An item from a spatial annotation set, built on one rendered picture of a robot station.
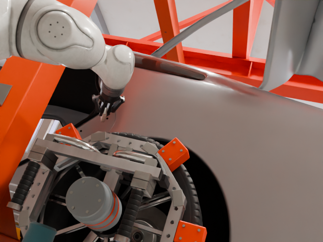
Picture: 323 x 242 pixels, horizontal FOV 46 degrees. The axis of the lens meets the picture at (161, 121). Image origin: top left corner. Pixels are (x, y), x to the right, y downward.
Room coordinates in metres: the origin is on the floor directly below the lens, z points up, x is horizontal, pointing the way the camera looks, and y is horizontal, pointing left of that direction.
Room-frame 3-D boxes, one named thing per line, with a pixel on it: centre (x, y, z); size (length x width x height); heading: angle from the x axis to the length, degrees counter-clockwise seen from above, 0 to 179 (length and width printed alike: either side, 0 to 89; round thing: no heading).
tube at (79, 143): (1.26, 0.22, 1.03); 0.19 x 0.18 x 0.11; 163
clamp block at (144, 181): (1.10, -0.01, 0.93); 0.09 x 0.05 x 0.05; 163
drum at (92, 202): (1.28, 0.12, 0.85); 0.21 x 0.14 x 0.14; 163
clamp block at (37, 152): (1.20, 0.32, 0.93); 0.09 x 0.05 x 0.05; 163
